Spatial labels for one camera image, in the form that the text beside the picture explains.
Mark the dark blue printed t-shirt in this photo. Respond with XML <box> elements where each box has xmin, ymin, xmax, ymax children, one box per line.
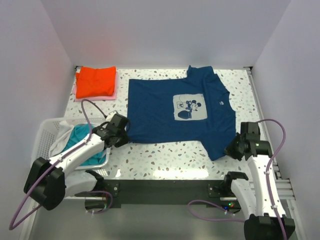
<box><xmin>127</xmin><ymin>66</ymin><xmax>236</xmax><ymax>161</ymax></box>

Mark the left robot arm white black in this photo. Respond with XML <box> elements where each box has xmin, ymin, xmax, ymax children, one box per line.
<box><xmin>23</xmin><ymin>113</ymin><xmax>130</xmax><ymax>211</ymax></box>

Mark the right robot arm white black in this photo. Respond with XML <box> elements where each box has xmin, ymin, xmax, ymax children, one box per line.
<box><xmin>220</xmin><ymin>122</ymin><xmax>296</xmax><ymax>240</ymax></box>

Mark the teal t-shirt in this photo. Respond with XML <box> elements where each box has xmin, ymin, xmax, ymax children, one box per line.
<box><xmin>63</xmin><ymin>124</ymin><xmax>110</xmax><ymax>167</ymax></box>

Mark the folded pink t-shirt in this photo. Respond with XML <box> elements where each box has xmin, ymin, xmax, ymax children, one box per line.
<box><xmin>72</xmin><ymin>71</ymin><xmax>119</xmax><ymax>102</ymax></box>

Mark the folded orange t-shirt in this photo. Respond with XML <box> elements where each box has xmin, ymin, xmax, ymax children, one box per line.
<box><xmin>75</xmin><ymin>66</ymin><xmax>117</xmax><ymax>99</ymax></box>

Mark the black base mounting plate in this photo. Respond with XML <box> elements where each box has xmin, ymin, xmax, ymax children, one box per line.
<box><xmin>95</xmin><ymin>179</ymin><xmax>240</xmax><ymax>209</ymax></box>

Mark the white plastic laundry basket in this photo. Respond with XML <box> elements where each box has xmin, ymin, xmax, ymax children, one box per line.
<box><xmin>31</xmin><ymin>117</ymin><xmax>111</xmax><ymax>170</ymax></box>

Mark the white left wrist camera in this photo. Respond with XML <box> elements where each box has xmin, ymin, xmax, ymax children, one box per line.
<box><xmin>105</xmin><ymin>110</ymin><xmax>118</xmax><ymax>122</ymax></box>

